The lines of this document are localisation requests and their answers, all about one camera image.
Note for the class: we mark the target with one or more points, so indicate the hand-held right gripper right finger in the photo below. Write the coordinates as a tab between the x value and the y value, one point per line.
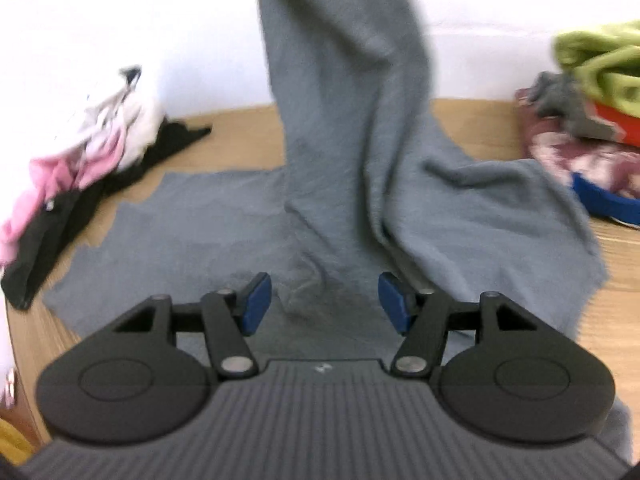
392	302

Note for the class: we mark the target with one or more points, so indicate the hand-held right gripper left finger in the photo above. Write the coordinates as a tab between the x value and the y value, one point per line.
257	305

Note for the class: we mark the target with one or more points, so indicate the grey sweater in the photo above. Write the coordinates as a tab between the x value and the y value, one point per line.
345	135

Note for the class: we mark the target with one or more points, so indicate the black garment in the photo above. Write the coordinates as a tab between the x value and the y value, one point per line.
50	240

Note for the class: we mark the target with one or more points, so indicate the maroon patterned folded garment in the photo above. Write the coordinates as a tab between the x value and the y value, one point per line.
575	160

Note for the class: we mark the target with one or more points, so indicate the blue folded garment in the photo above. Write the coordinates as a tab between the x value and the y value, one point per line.
605	202

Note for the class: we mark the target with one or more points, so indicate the pink garment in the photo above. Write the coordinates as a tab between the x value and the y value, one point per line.
55	175

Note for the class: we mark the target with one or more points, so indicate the pink shiny object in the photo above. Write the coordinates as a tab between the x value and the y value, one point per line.
7	385

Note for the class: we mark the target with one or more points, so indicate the dark grey folded garment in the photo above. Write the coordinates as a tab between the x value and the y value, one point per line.
565	100

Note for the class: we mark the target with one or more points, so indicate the person in yellow fleece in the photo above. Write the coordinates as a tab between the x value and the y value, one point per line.
12	442

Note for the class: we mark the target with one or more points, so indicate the red folded garment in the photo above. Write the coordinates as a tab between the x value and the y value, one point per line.
620	122

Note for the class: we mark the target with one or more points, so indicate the green folded garment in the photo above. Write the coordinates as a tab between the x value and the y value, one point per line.
605	60

